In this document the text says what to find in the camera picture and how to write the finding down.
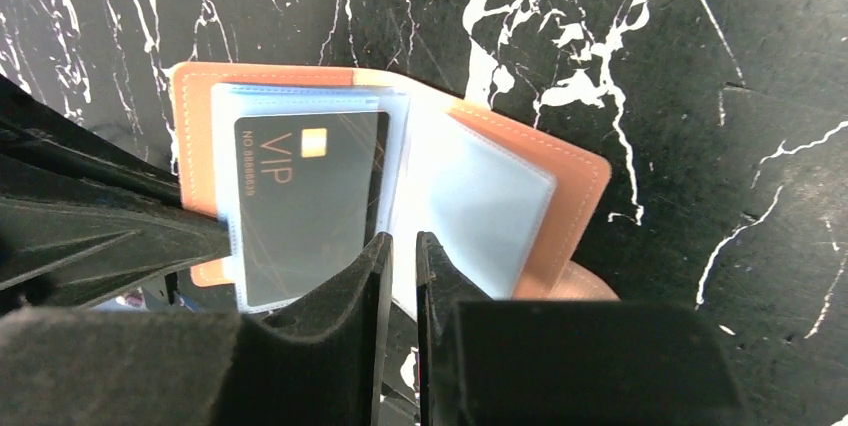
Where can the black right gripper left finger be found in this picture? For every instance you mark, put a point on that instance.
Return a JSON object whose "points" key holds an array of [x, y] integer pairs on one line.
{"points": [[320, 360]]}

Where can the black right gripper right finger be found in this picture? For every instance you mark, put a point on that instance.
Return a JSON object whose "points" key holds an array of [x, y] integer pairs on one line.
{"points": [[460, 362]]}

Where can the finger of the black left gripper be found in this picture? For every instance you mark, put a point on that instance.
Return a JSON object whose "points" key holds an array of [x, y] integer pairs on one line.
{"points": [[69, 242]]}

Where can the black VIP credit card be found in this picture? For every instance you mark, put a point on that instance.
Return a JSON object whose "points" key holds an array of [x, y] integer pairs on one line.
{"points": [[308, 199]]}

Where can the brown leather card holder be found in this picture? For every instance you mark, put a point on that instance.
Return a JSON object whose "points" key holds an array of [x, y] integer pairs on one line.
{"points": [[508, 203]]}

